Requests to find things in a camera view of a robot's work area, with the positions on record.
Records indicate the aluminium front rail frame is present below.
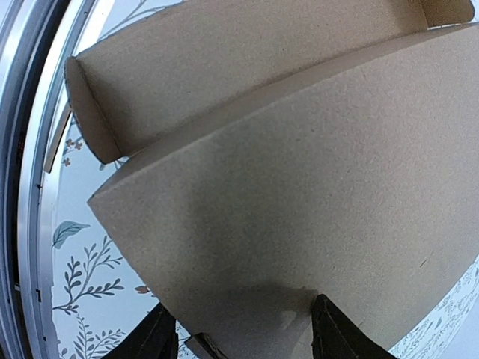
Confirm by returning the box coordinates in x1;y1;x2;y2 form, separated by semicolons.
1;1;112;358

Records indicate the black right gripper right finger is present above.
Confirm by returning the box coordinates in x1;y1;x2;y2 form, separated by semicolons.
311;294;396;359

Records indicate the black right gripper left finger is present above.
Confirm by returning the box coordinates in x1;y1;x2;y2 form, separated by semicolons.
103;303;178;359

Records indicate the white floral table cloth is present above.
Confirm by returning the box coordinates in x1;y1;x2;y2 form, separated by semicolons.
40;0;479;359

